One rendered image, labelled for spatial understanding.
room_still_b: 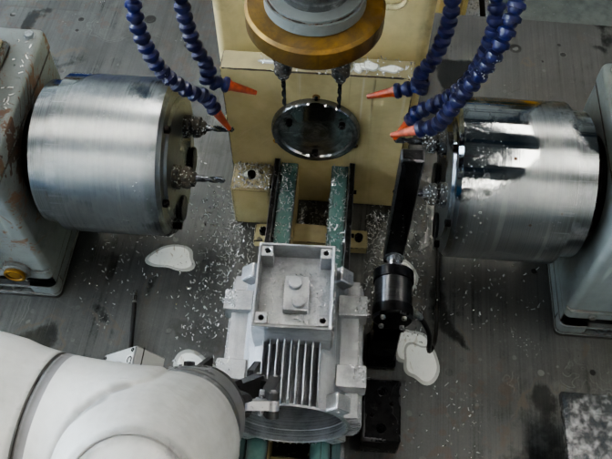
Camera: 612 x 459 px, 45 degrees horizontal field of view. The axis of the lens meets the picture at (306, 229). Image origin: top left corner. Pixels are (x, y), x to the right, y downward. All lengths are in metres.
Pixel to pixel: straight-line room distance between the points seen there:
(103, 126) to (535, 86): 0.95
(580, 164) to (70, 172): 0.72
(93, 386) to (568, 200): 0.77
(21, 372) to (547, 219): 0.78
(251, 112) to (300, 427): 0.51
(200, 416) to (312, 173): 0.92
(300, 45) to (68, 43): 0.94
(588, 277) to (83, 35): 1.19
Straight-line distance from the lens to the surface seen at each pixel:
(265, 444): 1.10
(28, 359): 0.52
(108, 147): 1.09
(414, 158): 0.92
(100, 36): 1.77
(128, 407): 0.45
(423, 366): 1.27
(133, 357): 0.98
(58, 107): 1.14
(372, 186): 1.37
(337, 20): 0.93
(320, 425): 1.07
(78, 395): 0.49
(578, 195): 1.11
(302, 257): 0.99
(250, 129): 1.27
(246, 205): 1.35
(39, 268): 1.32
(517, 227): 1.09
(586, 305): 1.28
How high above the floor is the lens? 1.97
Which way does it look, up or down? 58 degrees down
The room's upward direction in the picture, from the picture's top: straight up
